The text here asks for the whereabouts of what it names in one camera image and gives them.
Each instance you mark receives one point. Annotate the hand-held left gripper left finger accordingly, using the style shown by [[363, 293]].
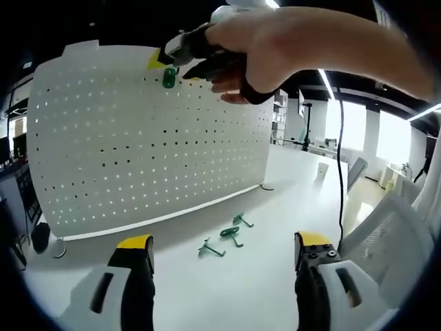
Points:
[[138, 300]]

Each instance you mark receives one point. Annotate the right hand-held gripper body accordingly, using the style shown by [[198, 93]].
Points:
[[251, 6]]

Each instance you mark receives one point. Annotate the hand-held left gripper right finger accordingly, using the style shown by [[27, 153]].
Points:
[[306, 296]]

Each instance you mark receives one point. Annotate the green hook assembly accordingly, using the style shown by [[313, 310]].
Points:
[[203, 251], [229, 231], [169, 81], [238, 219]]

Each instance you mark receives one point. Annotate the white perforated mounting plate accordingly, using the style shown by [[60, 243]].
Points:
[[138, 155]]

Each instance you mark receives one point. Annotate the person's right hand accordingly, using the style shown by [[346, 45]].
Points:
[[272, 48]]

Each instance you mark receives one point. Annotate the metal storage shelf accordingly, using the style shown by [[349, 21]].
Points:
[[279, 117]]

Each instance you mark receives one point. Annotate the monitor on black stand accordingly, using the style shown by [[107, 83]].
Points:
[[302, 103]]

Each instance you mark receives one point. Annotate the white mesh office chair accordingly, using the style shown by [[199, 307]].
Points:
[[389, 234]]

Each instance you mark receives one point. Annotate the long ceiling light strip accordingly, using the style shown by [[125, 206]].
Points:
[[325, 82]]

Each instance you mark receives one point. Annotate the black round container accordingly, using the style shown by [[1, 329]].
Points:
[[41, 238]]

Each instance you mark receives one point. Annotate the small white cup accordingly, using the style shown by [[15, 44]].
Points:
[[322, 170]]

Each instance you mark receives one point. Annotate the white ceiling air vent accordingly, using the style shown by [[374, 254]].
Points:
[[386, 17]]

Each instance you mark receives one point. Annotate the grey equipment cabinet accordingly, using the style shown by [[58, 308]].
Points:
[[29, 200]]

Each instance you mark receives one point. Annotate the person's white shirt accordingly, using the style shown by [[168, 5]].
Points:
[[427, 203]]

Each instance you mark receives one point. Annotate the potted plant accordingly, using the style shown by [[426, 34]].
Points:
[[406, 169]]

